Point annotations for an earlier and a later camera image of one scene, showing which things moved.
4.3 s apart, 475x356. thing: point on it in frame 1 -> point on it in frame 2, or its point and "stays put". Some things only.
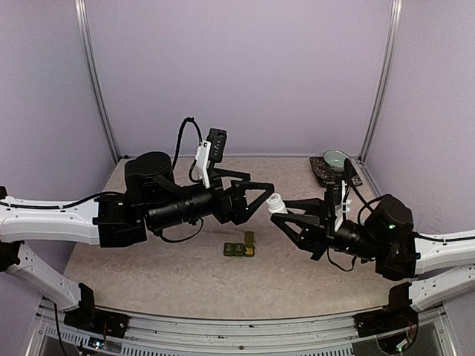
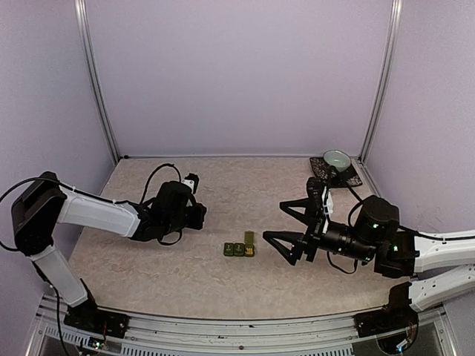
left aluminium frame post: (82, 25) stays put
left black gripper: (238, 213) -> (197, 222)
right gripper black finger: (310, 238) -> (292, 238)
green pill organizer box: (241, 249) stays put
